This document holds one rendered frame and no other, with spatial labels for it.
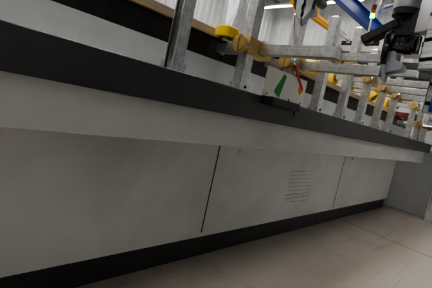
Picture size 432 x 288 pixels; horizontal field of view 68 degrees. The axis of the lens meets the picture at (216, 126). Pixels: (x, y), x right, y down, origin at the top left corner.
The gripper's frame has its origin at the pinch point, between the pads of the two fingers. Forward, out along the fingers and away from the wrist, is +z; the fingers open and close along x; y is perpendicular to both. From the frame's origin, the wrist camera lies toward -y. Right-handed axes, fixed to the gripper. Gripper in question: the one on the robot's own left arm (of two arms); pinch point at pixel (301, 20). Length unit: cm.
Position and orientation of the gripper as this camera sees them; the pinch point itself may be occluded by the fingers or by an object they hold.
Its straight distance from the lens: 109.3
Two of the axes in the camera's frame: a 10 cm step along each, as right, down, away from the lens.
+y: 6.9, 1.0, 7.2
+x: -6.9, -2.0, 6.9
